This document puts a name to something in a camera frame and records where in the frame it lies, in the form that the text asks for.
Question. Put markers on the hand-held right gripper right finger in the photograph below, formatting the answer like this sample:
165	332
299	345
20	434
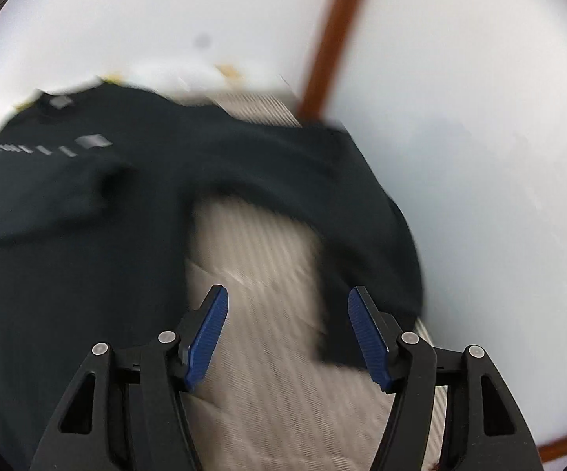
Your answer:
365	338

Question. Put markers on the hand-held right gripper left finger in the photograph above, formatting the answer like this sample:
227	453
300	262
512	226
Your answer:
209	333

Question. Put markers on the black t-shirt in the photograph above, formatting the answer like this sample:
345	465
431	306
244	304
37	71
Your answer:
116	235

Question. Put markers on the striped quilted mattress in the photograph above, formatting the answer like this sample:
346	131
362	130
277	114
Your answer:
263	304

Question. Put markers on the brown wooden trim strip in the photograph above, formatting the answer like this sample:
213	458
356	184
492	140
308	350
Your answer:
560	446

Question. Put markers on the duck printed white pad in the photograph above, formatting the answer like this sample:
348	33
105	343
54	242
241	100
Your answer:
200	78

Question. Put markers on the brown wooden door frame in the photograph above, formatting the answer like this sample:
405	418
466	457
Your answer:
335	34

